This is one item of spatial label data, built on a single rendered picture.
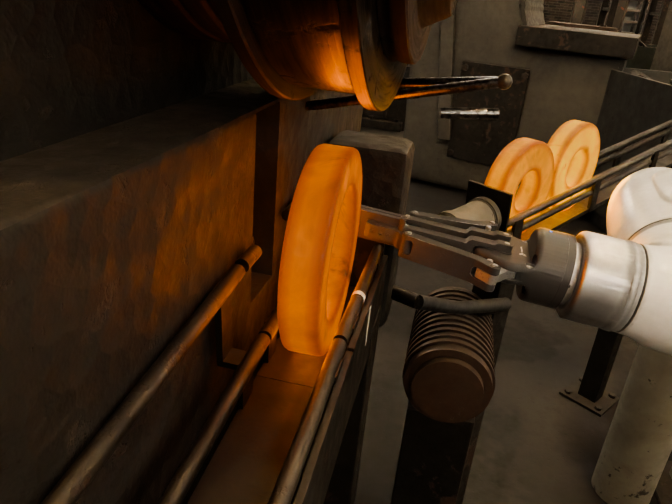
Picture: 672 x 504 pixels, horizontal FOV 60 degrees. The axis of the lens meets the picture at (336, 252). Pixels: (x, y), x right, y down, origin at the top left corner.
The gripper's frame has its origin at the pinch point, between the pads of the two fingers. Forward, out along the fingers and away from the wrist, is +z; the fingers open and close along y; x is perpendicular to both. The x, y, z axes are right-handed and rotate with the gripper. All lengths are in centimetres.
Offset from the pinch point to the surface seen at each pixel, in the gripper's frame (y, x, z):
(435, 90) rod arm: -0.8, 14.4, -3.7
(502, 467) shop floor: 53, -71, -37
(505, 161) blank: 30.6, 2.4, -14.9
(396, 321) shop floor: 110, -74, -6
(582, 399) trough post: 86, -69, -59
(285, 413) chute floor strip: -20.8, -8.9, 1.0
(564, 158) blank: 42.4, 2.4, -25.0
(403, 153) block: 10.2, 5.3, -1.5
